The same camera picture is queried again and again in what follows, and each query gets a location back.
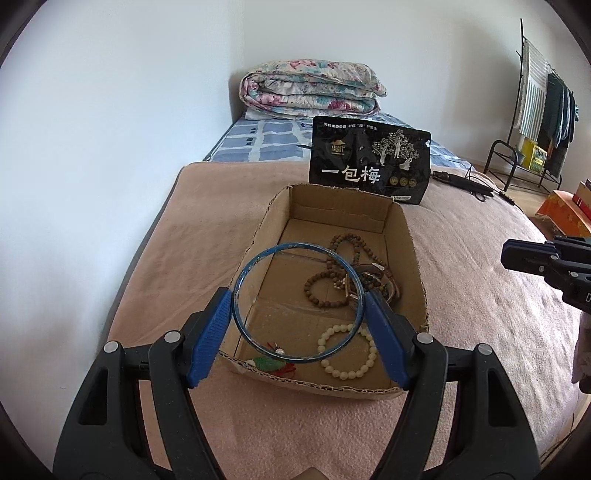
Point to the yellow box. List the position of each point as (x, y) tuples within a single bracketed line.
[(534, 154)]

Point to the folded floral quilt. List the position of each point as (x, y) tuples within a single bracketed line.
[(309, 87)]

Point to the striped towel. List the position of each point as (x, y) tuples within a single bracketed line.
[(531, 87)]

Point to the black snack bag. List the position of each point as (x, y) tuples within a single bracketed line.
[(364, 157)]

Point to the orange patterned box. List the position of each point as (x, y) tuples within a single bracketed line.
[(561, 207)]

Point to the cardboard box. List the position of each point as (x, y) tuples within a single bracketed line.
[(401, 258)]

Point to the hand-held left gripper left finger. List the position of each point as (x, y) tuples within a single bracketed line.
[(210, 337)]

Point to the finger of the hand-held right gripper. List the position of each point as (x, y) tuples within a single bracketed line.
[(524, 265), (526, 247)]

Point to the blue bangle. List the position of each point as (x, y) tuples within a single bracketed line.
[(240, 277)]

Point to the dark hanging clothes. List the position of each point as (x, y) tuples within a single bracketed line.
[(561, 120)]

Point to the person's right hand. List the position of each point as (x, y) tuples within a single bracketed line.
[(584, 355)]

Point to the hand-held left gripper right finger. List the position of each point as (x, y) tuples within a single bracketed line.
[(385, 337)]

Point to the black metal clothes rack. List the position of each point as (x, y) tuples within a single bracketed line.
[(501, 147)]

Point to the pink blanket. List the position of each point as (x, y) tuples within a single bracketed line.
[(471, 286)]

